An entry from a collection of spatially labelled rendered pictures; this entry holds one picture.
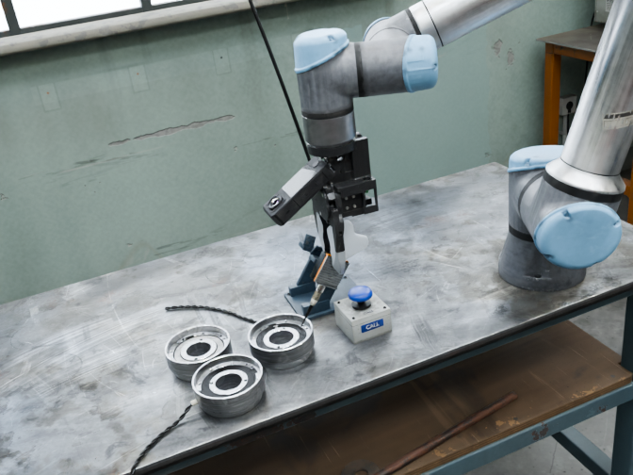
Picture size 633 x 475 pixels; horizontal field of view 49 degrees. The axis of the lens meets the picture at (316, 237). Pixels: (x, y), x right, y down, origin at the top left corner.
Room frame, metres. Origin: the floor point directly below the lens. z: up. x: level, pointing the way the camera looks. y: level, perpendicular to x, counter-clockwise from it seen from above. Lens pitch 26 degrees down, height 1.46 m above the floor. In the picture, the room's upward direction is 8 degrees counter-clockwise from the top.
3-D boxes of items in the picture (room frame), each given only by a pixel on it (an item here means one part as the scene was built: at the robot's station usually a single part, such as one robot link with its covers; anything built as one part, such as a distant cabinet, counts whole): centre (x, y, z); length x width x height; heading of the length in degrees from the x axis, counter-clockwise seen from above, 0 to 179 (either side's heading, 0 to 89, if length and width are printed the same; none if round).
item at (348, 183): (0.97, -0.05, 1.07); 0.09 x 0.08 x 0.12; 107
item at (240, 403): (0.83, 0.16, 0.82); 0.10 x 0.10 x 0.04
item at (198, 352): (0.93, 0.21, 0.82); 0.10 x 0.10 x 0.04
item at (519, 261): (1.08, -0.40, 0.85); 0.15 x 0.15 x 0.10
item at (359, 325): (0.97, -0.06, 0.82); 0.08 x 0.07 x 0.05; 110
